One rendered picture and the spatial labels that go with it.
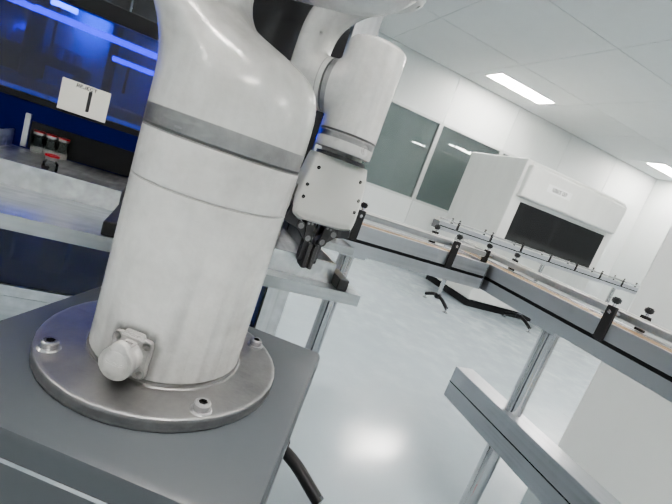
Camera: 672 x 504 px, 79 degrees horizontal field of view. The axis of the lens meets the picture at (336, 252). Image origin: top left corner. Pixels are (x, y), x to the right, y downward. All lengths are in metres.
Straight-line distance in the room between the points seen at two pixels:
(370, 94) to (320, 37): 0.11
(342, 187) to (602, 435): 1.57
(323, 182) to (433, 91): 5.94
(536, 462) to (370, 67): 1.11
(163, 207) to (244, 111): 0.08
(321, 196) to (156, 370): 0.35
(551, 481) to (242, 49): 1.24
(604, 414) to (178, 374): 1.75
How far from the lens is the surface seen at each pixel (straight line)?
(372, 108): 0.58
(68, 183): 0.74
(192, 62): 0.29
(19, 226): 0.62
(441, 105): 6.56
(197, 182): 0.28
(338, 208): 0.60
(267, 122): 0.28
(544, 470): 1.34
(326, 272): 0.67
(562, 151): 8.11
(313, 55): 0.63
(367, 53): 0.59
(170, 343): 0.32
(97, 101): 0.99
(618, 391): 1.91
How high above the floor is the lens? 1.06
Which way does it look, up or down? 11 degrees down
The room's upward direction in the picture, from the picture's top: 20 degrees clockwise
